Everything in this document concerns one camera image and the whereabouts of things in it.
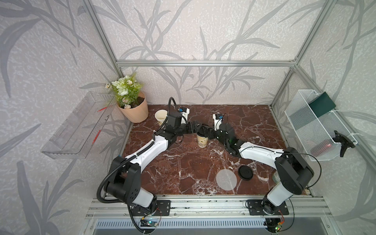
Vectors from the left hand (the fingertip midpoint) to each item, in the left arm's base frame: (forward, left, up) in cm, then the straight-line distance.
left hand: (197, 124), depth 84 cm
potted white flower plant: (+23, +46, -2) cm, 52 cm away
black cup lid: (-4, -3, -1) cm, 5 cm away
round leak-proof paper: (-24, -18, -21) cm, 36 cm away
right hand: (+2, -6, -3) cm, 7 cm away
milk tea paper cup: (-5, -3, -11) cm, 12 cm away
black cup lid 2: (-21, -29, -18) cm, 40 cm away
